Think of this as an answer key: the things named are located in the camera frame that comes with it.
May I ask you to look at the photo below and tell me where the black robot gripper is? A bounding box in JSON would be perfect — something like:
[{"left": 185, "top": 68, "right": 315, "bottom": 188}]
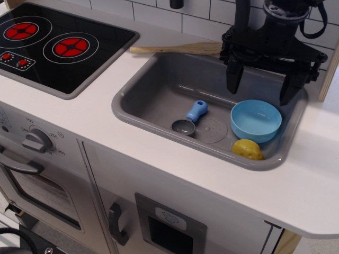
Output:
[{"left": 220, "top": 15, "right": 327, "bottom": 106}]

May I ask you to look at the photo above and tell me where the blue handled grey spoon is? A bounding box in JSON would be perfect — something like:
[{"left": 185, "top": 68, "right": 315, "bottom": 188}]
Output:
[{"left": 171, "top": 100, "right": 208, "bottom": 137}]

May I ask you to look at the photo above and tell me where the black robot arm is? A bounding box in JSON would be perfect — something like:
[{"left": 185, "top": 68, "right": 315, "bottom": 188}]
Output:
[{"left": 220, "top": 1, "right": 328, "bottom": 106}]

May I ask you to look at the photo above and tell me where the light blue plastic bowl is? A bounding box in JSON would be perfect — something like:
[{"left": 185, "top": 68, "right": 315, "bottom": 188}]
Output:
[{"left": 230, "top": 99, "right": 282, "bottom": 143}]

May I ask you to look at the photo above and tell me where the grey toy sink basin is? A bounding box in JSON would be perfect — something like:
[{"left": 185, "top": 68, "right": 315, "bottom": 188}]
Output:
[{"left": 112, "top": 53, "right": 308, "bottom": 171}]

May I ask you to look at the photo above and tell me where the wooden spatula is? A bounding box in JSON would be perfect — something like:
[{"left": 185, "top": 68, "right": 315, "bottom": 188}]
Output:
[{"left": 130, "top": 42, "right": 222, "bottom": 56}]

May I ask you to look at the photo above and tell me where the black toy faucet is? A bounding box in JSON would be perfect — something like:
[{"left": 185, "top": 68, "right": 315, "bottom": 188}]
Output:
[{"left": 234, "top": 0, "right": 251, "bottom": 32}]

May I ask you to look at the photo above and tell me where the yellow toy cheese wedge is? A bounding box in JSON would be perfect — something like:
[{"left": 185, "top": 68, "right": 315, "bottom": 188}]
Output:
[{"left": 231, "top": 139, "right": 264, "bottom": 160}]

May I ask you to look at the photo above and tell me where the grey dispenser panel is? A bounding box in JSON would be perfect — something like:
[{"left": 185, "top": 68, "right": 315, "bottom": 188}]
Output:
[{"left": 135, "top": 193, "right": 207, "bottom": 254}]

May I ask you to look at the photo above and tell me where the black toy stovetop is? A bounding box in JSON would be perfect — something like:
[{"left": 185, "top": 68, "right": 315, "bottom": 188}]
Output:
[{"left": 1, "top": 3, "right": 139, "bottom": 100}]

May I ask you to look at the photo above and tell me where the grey oven knob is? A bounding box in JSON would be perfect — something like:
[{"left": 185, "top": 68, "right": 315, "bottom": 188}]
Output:
[{"left": 22, "top": 129, "right": 53, "bottom": 153}]

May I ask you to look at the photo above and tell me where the toy oven door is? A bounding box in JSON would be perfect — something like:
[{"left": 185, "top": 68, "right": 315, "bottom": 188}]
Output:
[{"left": 1, "top": 165, "right": 82, "bottom": 230}]

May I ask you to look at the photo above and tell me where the black cylinder on wall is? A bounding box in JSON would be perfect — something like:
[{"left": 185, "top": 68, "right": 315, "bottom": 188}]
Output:
[{"left": 169, "top": 0, "right": 184, "bottom": 10}]

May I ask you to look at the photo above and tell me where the grey cabinet door handle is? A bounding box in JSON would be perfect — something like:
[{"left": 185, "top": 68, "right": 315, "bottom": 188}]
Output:
[{"left": 108, "top": 203, "right": 129, "bottom": 246}]

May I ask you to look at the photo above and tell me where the grey oven door handle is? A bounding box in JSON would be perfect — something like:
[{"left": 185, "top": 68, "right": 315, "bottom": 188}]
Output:
[{"left": 1, "top": 146, "right": 44, "bottom": 175}]

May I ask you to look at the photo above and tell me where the black cable bottom left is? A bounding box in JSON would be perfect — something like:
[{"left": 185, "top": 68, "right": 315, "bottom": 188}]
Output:
[{"left": 0, "top": 226, "right": 38, "bottom": 254}]

